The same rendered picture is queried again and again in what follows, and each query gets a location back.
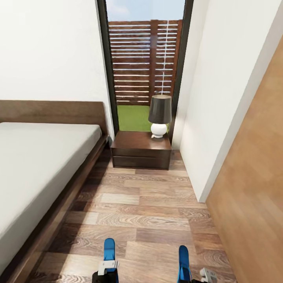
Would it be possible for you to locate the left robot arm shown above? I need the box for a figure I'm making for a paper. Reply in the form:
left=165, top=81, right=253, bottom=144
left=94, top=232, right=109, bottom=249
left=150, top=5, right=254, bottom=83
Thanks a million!
left=92, top=260, right=119, bottom=283

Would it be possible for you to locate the sandal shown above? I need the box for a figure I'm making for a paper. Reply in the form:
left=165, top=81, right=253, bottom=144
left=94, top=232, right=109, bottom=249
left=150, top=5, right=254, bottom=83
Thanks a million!
left=177, top=245, right=192, bottom=283
left=104, top=238, right=119, bottom=283

